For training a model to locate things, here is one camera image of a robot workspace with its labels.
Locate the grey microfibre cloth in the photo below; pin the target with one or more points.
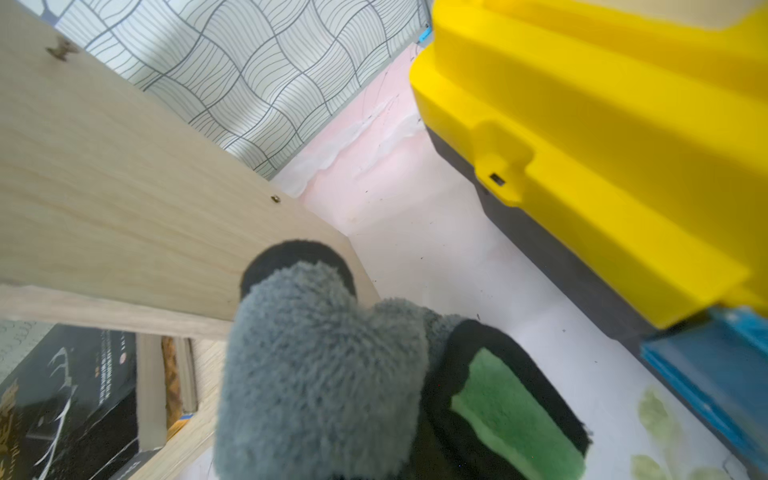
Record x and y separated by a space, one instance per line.
317 386

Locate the light wooden bookshelf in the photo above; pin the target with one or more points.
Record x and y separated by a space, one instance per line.
116 214

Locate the pink floral table mat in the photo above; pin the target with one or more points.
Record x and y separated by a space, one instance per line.
419 229

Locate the yellow black toolbox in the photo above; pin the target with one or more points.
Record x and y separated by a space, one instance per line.
622 145

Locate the black book on lower shelf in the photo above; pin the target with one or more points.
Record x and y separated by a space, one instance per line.
68 410

